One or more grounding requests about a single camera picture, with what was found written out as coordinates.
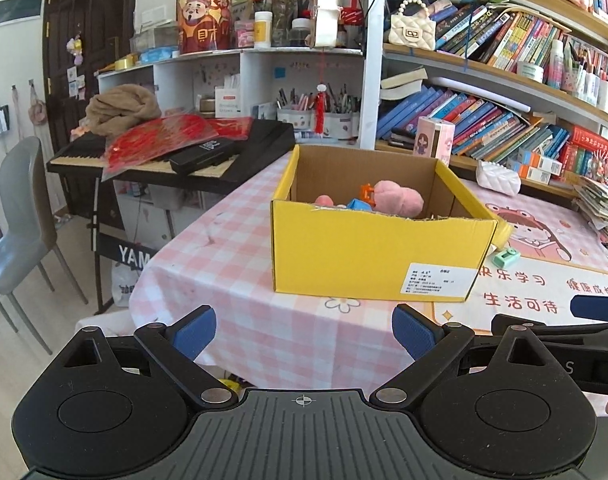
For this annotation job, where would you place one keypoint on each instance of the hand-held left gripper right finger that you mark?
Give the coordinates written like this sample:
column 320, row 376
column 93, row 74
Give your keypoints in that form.
column 413, row 332

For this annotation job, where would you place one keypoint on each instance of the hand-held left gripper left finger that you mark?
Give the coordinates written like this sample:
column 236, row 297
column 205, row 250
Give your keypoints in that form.
column 194, row 332

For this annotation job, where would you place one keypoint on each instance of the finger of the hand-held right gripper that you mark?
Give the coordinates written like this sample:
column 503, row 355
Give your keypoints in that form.
column 593, row 307

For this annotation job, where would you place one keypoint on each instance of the yellow cardboard box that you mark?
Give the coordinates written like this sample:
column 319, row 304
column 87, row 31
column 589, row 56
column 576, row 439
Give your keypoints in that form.
column 359, row 255

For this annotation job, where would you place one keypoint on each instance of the pink fluffy plush slipper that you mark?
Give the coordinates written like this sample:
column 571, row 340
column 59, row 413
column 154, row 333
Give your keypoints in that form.
column 398, row 200

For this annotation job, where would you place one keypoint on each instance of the blue correction tape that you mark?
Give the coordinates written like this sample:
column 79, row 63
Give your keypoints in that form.
column 358, row 205

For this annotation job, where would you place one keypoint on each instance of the orange hair clip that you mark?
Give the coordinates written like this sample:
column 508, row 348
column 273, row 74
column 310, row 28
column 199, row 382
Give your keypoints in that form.
column 366, row 192

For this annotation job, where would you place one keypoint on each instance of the pink printed tablecloth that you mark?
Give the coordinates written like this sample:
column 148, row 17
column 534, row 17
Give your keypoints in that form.
column 224, row 260

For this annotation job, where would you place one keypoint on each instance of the white plastic bag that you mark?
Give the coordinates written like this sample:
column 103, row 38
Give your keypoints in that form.
column 126, row 285

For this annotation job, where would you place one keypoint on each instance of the stack of papers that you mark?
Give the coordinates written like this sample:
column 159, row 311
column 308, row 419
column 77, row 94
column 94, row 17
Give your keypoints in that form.
column 603, row 210

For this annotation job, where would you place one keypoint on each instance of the acrylic figure stands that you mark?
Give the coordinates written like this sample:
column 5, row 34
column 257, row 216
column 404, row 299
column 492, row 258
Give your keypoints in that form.
column 601, row 166

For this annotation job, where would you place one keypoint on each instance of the orange blue carton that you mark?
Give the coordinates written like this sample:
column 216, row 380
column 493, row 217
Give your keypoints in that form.
column 543, row 160
column 533, row 174

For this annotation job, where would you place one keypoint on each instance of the thick red dictionary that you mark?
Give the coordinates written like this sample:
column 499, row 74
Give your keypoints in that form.
column 591, row 147

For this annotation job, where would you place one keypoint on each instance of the white quilted pouch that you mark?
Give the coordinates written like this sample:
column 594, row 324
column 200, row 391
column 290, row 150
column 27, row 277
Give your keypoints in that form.
column 498, row 177

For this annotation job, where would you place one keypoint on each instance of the black case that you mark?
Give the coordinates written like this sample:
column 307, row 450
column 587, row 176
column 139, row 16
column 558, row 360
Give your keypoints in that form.
column 204, row 155

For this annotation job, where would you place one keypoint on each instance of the pink humidifier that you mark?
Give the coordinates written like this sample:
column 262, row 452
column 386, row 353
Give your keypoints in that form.
column 433, row 140

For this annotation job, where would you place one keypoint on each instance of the black digital piano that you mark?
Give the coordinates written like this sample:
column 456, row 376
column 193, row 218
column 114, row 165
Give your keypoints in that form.
column 264, row 140

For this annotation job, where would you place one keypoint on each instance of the grey chair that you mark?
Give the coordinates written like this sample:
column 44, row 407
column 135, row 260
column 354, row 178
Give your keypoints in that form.
column 19, row 210

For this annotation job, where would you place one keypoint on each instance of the row of leaning blue books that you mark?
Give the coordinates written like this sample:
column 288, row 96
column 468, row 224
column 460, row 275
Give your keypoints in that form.
column 473, row 125

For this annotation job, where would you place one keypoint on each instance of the white pen cups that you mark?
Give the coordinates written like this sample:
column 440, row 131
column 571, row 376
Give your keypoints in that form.
column 334, row 122

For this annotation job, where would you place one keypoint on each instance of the cups of marker pens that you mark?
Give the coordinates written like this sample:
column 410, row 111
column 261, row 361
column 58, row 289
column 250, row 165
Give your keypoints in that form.
column 581, row 77

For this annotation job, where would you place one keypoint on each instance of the brown towel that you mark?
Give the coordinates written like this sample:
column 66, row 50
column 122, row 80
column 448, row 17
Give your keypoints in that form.
column 121, row 107

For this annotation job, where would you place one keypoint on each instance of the red tassel ornament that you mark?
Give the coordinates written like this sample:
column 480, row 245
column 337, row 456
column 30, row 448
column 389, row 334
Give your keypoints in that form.
column 320, row 107

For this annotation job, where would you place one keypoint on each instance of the white round tub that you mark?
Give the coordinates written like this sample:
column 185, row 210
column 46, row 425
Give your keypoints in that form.
column 530, row 71

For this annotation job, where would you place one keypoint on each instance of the pastel striped bottle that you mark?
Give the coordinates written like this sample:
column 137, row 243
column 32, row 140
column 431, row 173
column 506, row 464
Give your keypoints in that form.
column 557, row 62

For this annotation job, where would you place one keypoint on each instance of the lying beige books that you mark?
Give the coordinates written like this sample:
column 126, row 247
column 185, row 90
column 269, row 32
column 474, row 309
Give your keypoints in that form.
column 401, row 85

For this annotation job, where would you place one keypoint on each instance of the white shelf unit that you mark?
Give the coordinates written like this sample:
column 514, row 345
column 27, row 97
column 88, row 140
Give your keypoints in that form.
column 194, row 72

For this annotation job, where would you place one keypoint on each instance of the wooden bookshelf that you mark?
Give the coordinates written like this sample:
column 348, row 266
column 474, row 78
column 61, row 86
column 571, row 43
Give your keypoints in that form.
column 483, row 62

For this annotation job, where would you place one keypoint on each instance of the pink hanging pouch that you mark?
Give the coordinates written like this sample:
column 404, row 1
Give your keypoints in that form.
column 36, row 110

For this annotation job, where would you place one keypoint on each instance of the row of upright colourful books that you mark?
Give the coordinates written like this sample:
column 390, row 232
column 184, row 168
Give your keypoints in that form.
column 503, row 35

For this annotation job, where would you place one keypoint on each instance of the white quilted handbag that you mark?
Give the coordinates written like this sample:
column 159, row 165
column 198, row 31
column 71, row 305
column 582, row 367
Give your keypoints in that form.
column 411, row 30

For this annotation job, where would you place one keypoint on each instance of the wealth god paper container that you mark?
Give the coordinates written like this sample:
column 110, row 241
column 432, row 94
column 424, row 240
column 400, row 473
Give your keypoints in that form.
column 204, row 22

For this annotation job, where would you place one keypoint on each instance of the white bottle yellow label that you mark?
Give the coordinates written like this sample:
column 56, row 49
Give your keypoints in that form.
column 263, row 30

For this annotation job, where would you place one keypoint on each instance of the glass jar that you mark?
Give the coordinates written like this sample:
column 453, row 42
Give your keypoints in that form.
column 300, row 34

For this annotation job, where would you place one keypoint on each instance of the dark wooden door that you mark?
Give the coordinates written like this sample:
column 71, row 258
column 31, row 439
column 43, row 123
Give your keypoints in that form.
column 89, row 10

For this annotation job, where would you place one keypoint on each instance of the green wall frame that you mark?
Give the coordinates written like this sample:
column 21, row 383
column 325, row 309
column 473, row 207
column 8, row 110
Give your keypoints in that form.
column 16, row 10

